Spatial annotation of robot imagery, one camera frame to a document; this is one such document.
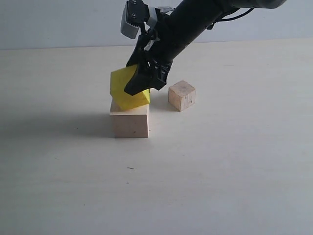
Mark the medium bare wooden cube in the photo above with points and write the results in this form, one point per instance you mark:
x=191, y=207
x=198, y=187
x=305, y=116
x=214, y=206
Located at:
x=181, y=95

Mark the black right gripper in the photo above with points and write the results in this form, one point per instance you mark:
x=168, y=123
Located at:
x=154, y=53

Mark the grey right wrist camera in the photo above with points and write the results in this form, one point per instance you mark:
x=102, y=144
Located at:
x=136, y=15

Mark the large pale wooden cube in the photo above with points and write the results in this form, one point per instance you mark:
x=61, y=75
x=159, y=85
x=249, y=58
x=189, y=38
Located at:
x=133, y=123

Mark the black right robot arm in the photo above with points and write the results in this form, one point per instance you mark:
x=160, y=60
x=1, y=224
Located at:
x=201, y=15

